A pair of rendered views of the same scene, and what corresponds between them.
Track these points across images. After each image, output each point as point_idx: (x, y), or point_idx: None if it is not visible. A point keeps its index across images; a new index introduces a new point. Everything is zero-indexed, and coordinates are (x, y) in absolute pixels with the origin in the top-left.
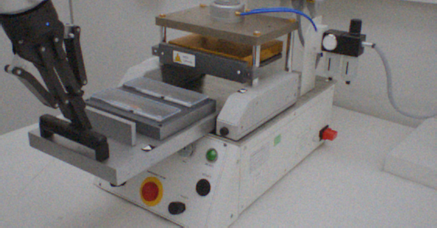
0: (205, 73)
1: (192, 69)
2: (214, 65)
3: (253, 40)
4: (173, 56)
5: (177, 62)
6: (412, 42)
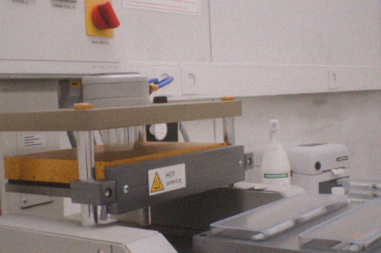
0: (201, 191)
1: (181, 194)
2: (211, 167)
3: (238, 107)
4: (148, 184)
5: (156, 195)
6: None
